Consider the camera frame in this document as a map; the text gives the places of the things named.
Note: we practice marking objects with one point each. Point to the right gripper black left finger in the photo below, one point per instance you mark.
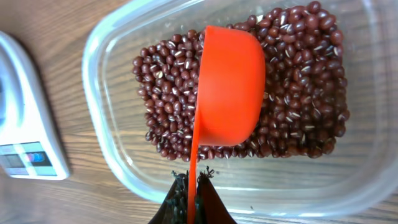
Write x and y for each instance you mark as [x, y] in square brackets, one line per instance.
[174, 207]

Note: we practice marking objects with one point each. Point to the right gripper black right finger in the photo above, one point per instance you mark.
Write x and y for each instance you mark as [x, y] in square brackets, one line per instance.
[209, 207]

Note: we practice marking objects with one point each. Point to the red plastic scoop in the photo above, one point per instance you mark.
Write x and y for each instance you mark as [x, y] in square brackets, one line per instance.
[230, 94]

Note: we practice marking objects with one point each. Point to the white digital kitchen scale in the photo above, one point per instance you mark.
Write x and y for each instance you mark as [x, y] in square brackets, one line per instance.
[30, 145]

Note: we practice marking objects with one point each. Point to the red beans in container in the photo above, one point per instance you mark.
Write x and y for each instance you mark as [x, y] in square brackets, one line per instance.
[304, 109]

